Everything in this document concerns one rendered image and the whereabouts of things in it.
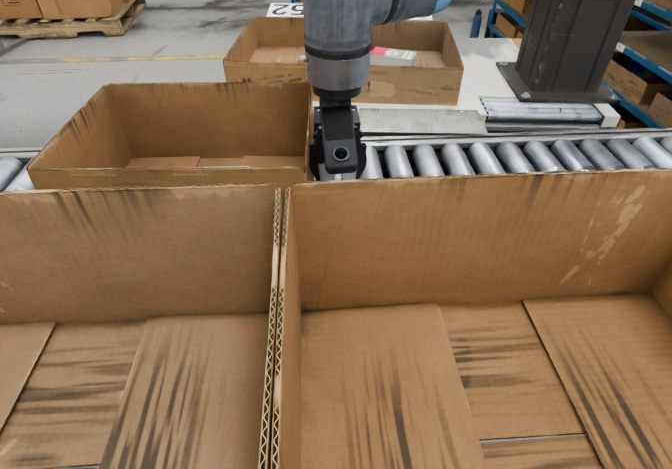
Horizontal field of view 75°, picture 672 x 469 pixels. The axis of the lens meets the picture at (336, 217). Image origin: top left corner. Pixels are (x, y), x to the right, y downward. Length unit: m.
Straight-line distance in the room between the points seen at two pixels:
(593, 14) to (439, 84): 0.39
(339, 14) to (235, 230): 0.31
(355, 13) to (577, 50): 0.82
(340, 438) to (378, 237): 0.17
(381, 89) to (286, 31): 0.49
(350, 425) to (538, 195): 0.26
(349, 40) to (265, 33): 0.97
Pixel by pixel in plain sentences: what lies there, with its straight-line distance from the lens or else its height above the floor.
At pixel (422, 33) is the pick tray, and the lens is 1.52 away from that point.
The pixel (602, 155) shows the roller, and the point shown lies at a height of 0.75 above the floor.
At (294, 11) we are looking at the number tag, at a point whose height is 0.86.
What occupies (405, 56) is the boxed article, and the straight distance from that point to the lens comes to 1.38.
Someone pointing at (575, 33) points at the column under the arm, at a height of 0.91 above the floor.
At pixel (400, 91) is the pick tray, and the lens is 1.17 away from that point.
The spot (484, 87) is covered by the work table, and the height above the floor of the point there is 0.75.
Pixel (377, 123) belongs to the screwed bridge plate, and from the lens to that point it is 1.08.
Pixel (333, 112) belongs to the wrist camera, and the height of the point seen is 0.97.
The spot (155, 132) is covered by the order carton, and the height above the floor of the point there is 0.82.
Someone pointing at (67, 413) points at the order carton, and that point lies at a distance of 0.48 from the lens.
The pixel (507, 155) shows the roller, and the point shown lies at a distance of 1.04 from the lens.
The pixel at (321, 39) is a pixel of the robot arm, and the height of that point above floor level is 1.07.
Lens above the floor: 1.26
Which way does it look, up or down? 40 degrees down
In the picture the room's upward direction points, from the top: straight up
